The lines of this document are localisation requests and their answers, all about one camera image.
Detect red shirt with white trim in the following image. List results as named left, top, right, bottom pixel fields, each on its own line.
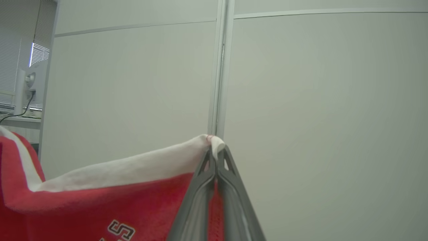
left=0, top=126, right=226, bottom=241

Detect black monitor cable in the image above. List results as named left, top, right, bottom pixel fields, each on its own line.
left=0, top=90, right=36, bottom=124

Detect grey window blinds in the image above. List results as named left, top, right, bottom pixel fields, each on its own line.
left=0, top=0, right=57, bottom=107

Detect grey partition post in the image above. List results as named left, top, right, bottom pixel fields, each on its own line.
left=207, top=0, right=235, bottom=139

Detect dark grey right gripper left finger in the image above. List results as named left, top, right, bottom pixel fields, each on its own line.
left=167, top=149, right=217, bottom=241

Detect white desk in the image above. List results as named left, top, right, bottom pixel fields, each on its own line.
left=0, top=114, right=42, bottom=144

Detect white computer monitor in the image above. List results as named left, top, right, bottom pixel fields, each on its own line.
left=14, top=60, right=50, bottom=116

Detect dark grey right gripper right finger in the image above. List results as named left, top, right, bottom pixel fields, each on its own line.
left=217, top=146, right=267, bottom=241

